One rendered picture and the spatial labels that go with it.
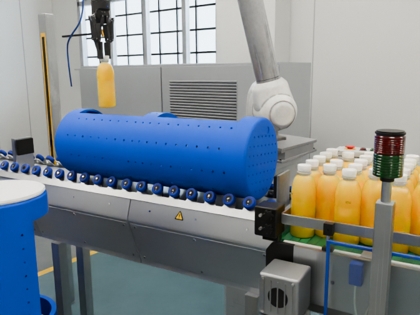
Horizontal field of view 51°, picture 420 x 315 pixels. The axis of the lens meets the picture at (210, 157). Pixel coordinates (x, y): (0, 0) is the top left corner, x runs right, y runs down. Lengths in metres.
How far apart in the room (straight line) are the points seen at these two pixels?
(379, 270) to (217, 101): 2.42
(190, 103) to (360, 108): 1.57
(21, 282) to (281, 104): 1.11
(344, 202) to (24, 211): 0.91
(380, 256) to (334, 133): 3.24
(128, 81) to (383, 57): 2.19
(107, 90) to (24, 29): 4.94
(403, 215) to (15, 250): 1.08
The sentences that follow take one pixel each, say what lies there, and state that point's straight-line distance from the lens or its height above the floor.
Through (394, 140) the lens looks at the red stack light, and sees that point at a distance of 1.00.
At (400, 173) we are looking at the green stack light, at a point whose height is 1.17.
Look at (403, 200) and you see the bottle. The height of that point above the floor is 1.05.
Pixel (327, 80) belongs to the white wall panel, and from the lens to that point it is 4.27.
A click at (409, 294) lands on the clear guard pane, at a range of 1.23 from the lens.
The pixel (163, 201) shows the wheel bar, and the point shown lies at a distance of 1.64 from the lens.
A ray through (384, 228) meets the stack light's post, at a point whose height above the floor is 1.04.
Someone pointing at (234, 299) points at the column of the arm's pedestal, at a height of 0.29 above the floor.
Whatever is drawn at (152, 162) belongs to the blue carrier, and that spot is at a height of 1.07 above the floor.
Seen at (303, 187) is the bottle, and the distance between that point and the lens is 1.31.
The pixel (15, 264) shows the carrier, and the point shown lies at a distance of 1.43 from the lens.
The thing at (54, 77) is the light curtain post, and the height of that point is 1.36.
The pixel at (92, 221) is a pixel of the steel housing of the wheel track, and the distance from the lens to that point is 1.90.
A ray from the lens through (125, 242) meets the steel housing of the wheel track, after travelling 1.84.
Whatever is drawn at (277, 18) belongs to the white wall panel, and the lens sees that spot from 4.24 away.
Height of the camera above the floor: 1.39
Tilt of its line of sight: 11 degrees down
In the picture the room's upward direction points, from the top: 1 degrees counter-clockwise
